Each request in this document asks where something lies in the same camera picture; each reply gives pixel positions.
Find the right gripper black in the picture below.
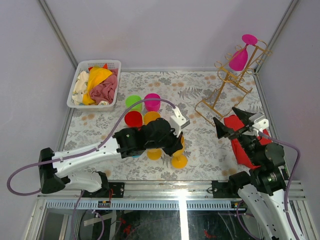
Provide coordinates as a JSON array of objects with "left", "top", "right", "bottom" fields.
[{"left": 212, "top": 106, "right": 261, "bottom": 165}]

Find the yellow wine glass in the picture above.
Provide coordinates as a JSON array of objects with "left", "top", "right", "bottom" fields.
[
  {"left": 171, "top": 136, "right": 188, "bottom": 169},
  {"left": 143, "top": 111, "right": 161, "bottom": 125},
  {"left": 147, "top": 148, "right": 162, "bottom": 161}
]

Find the magenta plastic wine glass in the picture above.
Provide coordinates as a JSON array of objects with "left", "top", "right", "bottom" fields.
[{"left": 144, "top": 93, "right": 161, "bottom": 112}]

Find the red plastic wine glass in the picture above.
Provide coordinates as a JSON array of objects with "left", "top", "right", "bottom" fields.
[{"left": 124, "top": 110, "right": 143, "bottom": 128}]

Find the green plastic wine glass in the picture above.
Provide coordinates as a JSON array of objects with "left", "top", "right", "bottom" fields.
[{"left": 125, "top": 95, "right": 143, "bottom": 113}]

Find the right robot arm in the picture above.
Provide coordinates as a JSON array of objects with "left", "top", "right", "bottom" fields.
[{"left": 211, "top": 107, "right": 305, "bottom": 240}]

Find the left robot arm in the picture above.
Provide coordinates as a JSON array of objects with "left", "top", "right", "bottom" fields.
[{"left": 39, "top": 118, "right": 183, "bottom": 198}]

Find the red folded cloth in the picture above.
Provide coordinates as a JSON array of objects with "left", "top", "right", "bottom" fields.
[{"left": 224, "top": 114, "right": 259, "bottom": 169}]

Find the pink cloth in basket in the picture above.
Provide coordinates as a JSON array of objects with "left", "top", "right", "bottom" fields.
[{"left": 89, "top": 68, "right": 119, "bottom": 105}]

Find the yellow cloth in basket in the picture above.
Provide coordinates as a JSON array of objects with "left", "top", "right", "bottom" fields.
[{"left": 83, "top": 66, "right": 113, "bottom": 106}]

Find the cream floral cloth in basket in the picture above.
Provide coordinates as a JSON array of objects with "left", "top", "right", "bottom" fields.
[{"left": 71, "top": 71, "right": 89, "bottom": 105}]

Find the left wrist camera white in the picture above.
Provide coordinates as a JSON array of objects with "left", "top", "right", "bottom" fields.
[{"left": 169, "top": 106, "right": 190, "bottom": 136}]

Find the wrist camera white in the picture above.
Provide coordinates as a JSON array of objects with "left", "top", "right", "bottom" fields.
[
  {"left": 249, "top": 113, "right": 269, "bottom": 137},
  {"left": 169, "top": 106, "right": 190, "bottom": 136}
]

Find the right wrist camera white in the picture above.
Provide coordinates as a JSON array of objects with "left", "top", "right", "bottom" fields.
[{"left": 249, "top": 113, "right": 269, "bottom": 137}]

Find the gold wire glass rack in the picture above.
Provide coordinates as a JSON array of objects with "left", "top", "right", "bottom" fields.
[{"left": 194, "top": 37, "right": 272, "bottom": 125}]

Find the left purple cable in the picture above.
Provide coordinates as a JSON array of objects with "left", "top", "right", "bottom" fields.
[{"left": 6, "top": 97, "right": 177, "bottom": 196}]

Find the aluminium front rail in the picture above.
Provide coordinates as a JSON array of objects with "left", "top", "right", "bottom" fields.
[{"left": 37, "top": 179, "right": 307, "bottom": 201}]

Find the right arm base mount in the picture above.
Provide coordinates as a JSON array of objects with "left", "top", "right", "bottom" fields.
[{"left": 211, "top": 171, "right": 251, "bottom": 199}]

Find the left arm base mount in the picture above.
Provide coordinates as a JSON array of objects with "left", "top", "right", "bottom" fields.
[{"left": 93, "top": 171, "right": 125, "bottom": 199}]

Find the slotted grey cable duct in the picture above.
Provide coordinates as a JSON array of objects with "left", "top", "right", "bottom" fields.
[{"left": 46, "top": 199, "right": 238, "bottom": 211}]

